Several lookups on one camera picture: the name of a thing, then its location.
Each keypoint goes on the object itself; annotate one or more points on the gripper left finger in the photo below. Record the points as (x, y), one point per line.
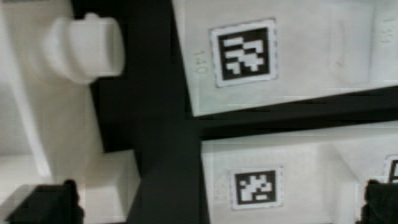
(50, 206)

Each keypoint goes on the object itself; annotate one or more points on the white cabinet door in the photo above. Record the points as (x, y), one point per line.
(286, 178)
(281, 50)

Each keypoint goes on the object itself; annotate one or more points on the white cabinet body box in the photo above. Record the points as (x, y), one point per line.
(61, 51)

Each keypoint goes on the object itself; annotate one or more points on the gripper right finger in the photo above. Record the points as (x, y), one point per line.
(380, 207)

